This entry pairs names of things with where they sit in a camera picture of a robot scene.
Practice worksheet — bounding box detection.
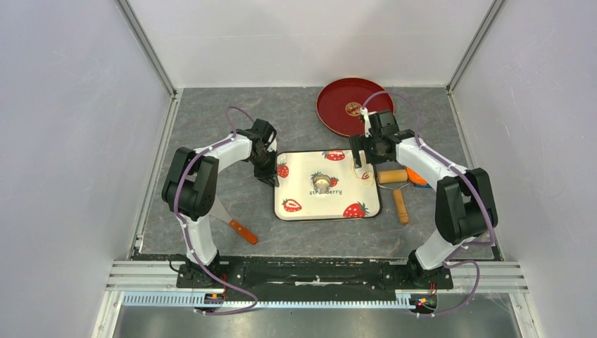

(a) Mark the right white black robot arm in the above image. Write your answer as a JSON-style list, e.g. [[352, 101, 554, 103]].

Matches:
[[348, 130, 498, 287]]

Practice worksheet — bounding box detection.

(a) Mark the white dough piece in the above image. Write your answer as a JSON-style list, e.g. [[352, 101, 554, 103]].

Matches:
[[314, 177, 329, 189]]

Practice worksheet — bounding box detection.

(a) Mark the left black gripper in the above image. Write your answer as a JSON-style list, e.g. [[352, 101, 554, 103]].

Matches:
[[249, 149, 279, 189]]

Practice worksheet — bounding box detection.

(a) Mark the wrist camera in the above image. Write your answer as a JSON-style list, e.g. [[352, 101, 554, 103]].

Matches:
[[360, 107, 399, 137], [237, 118, 277, 148]]

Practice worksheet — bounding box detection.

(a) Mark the wooden dough roller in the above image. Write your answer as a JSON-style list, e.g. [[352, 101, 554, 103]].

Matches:
[[377, 169, 410, 225]]

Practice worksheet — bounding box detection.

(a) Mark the white strawberry tray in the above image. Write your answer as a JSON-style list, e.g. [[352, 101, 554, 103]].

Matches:
[[274, 149, 382, 221]]

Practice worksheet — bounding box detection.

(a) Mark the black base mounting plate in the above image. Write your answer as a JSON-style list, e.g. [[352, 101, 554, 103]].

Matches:
[[170, 256, 453, 303]]

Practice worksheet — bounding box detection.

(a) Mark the orange curved toy track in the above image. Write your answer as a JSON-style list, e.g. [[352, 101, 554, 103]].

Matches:
[[406, 167, 428, 185]]

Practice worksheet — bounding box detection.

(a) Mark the metal scraper orange handle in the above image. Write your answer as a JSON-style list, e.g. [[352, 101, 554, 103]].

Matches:
[[209, 196, 258, 245]]

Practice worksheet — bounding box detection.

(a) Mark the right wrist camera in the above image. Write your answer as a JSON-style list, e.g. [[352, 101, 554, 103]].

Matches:
[[360, 107, 399, 137]]

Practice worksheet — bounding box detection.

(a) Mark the round red plate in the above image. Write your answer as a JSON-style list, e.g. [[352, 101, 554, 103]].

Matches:
[[316, 77, 394, 138]]

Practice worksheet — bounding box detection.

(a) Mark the aluminium frame rail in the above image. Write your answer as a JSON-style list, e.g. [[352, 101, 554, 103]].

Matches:
[[107, 256, 528, 312]]

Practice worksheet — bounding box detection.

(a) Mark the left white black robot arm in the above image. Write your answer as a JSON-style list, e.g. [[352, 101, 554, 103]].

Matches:
[[162, 131, 279, 287]]

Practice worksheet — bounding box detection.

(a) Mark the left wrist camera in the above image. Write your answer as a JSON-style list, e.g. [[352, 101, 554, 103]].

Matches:
[[237, 118, 277, 148]]

